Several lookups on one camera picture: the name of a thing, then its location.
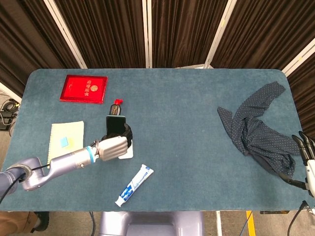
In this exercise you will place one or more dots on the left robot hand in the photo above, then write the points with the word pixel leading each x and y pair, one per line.
pixel 115 145

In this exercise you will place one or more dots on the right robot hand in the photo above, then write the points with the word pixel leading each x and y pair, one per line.
pixel 307 162

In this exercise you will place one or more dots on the black smartphone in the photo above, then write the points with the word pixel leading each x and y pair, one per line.
pixel 115 125

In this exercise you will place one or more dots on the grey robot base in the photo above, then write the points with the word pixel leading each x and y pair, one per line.
pixel 150 223

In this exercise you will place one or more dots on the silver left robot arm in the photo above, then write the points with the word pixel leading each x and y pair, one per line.
pixel 49 169

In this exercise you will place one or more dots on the white plastic blister tray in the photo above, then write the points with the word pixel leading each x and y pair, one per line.
pixel 126 153

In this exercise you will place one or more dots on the white blue toothpaste tube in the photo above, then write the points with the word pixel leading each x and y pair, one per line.
pixel 134 185

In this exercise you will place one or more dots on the yellow sticky note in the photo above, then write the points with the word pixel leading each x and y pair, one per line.
pixel 71 142

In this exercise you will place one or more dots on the blue sticky note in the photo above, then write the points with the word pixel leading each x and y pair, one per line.
pixel 65 142

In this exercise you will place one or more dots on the white spiral notebook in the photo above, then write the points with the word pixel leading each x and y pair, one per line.
pixel 64 137

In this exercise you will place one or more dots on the navy polka dot cloth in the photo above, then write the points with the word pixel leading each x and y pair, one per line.
pixel 256 132

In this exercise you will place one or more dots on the red certificate booklet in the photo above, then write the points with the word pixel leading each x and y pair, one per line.
pixel 84 89

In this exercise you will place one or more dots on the blue table mat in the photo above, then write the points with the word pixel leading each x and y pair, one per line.
pixel 184 147

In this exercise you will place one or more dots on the black shoe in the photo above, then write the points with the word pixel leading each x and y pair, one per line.
pixel 41 221

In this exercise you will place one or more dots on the dark brown curtain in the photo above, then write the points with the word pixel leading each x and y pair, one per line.
pixel 110 32

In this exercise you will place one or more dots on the brown trousers leg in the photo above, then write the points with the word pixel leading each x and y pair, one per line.
pixel 17 224

